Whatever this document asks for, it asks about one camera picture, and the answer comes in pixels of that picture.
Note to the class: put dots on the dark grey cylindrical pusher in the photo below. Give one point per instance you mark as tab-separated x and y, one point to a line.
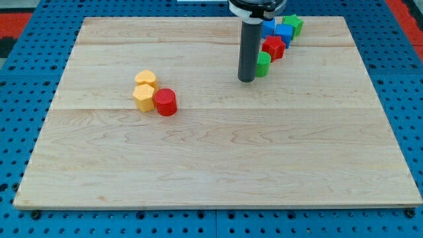
249	49

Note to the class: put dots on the black white robot flange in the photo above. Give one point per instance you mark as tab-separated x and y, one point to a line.
256	11

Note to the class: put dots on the wooden board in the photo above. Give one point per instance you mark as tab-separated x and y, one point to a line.
312	134

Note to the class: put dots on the yellow hexagon block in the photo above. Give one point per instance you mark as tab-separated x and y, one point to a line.
143	97

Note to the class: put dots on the blue block behind pusher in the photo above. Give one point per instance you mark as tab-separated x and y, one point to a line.
268	28

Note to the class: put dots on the red star block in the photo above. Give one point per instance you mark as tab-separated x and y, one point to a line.
274	46

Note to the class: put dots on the green cylinder block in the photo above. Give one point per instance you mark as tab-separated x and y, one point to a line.
263	64

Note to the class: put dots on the blue cube block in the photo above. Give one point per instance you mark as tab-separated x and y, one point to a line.
285	32

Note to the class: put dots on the green star block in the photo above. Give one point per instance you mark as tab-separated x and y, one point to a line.
295	22

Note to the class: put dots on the red cylinder block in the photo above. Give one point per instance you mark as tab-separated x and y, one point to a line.
165	102

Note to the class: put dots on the yellow heart block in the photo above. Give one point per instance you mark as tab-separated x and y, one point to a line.
147	77

